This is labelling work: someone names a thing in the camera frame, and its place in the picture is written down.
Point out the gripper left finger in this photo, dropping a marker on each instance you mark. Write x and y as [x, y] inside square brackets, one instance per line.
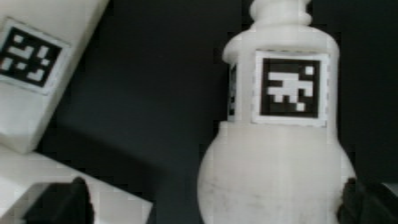
[62, 206]

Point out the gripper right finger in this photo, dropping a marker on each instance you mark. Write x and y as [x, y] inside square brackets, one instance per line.
[369, 203]

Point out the white lamp bulb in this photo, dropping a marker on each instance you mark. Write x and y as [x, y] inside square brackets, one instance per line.
[275, 167]

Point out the white lamp base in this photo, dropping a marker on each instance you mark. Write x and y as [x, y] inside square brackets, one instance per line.
[46, 27]

